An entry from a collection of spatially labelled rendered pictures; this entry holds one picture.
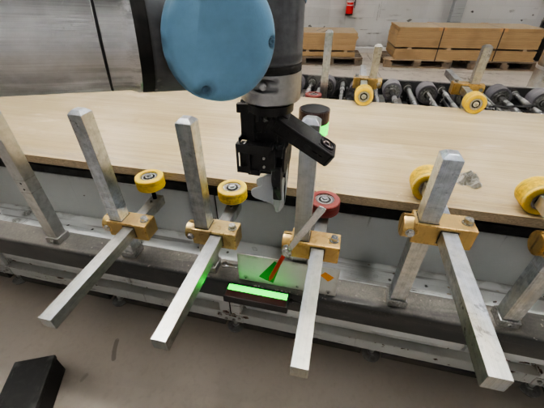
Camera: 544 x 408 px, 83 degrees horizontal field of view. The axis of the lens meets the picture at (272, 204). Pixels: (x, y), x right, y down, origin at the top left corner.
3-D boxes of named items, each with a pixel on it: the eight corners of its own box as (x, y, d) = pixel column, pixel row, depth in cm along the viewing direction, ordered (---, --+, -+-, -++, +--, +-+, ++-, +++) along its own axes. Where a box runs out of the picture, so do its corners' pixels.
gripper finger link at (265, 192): (254, 207, 60) (252, 166, 55) (283, 211, 59) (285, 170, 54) (250, 217, 58) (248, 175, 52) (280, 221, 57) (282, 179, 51)
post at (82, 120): (138, 267, 92) (78, 112, 64) (129, 265, 93) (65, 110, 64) (145, 259, 95) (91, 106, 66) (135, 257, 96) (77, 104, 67)
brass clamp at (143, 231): (147, 242, 82) (142, 228, 79) (104, 235, 85) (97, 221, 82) (159, 227, 87) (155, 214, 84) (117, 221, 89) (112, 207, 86)
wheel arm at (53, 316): (59, 332, 61) (49, 319, 59) (44, 328, 62) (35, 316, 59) (166, 205, 95) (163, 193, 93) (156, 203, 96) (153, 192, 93)
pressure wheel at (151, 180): (174, 208, 93) (167, 176, 86) (148, 218, 89) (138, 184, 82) (165, 196, 98) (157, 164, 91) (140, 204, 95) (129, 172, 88)
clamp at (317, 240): (337, 264, 72) (340, 248, 69) (281, 255, 74) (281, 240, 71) (338, 248, 76) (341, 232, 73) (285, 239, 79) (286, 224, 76)
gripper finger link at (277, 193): (275, 189, 57) (275, 146, 52) (284, 190, 56) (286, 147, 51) (269, 203, 53) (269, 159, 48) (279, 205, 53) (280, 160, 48)
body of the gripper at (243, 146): (249, 155, 58) (246, 91, 51) (294, 160, 57) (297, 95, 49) (236, 176, 52) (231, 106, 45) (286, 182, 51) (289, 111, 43)
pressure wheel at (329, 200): (334, 243, 81) (340, 208, 74) (304, 238, 82) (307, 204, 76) (336, 223, 87) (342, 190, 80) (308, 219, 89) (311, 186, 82)
